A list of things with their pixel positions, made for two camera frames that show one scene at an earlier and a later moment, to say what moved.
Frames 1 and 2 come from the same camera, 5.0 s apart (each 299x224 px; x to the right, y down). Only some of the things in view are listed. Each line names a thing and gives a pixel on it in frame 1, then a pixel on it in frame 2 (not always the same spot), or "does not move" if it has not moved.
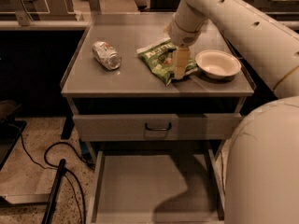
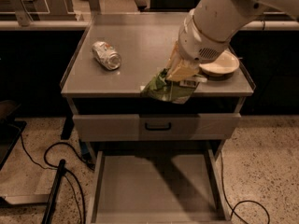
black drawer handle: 159,129 does not move
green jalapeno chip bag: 159,57 to 161,88
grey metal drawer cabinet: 157,117 does not move
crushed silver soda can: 106,55 does not move
